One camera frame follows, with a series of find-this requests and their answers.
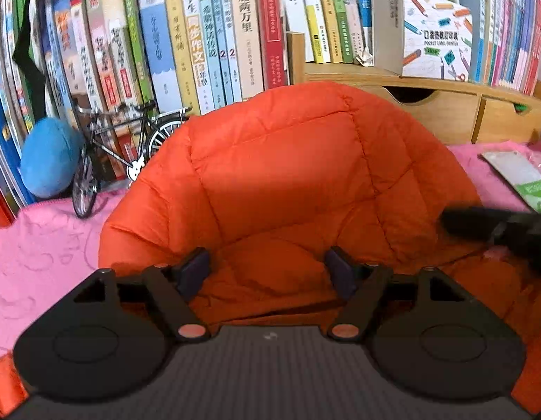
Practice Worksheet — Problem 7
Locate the row of pastel books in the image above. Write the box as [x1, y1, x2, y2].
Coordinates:
[469, 0, 541, 97]

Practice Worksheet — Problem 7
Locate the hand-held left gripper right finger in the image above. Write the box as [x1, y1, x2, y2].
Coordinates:
[326, 246, 465, 343]

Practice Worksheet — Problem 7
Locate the round blue plush toy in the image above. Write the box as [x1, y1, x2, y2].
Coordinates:
[20, 117, 85, 198]

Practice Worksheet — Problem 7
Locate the row of paperback books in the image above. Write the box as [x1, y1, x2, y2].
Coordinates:
[52, 0, 293, 117]

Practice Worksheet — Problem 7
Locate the white pencil-print box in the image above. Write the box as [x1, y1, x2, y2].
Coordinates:
[371, 0, 474, 82]

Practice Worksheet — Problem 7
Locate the row of tall blue books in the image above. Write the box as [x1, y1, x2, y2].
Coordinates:
[0, 0, 74, 211]

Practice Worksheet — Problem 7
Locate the green white leaflet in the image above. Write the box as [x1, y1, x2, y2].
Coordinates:
[478, 151, 541, 214]

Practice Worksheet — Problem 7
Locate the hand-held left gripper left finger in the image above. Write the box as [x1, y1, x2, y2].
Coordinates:
[73, 247, 211, 343]

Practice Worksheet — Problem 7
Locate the pink rabbit-print blanket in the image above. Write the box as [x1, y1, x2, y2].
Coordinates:
[0, 142, 541, 362]

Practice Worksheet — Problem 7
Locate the orange down jacket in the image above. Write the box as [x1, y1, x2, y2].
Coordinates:
[0, 81, 541, 416]

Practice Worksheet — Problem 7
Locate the black model bicycle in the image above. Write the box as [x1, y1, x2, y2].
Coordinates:
[71, 100, 194, 219]

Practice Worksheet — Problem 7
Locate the row of green yellow books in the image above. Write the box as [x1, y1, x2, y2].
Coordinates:
[281, 0, 459, 64]

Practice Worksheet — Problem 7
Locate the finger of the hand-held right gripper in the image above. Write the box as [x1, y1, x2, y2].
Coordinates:
[441, 205, 516, 242]

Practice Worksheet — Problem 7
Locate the wooden drawer organiser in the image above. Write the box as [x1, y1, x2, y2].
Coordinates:
[285, 30, 541, 145]

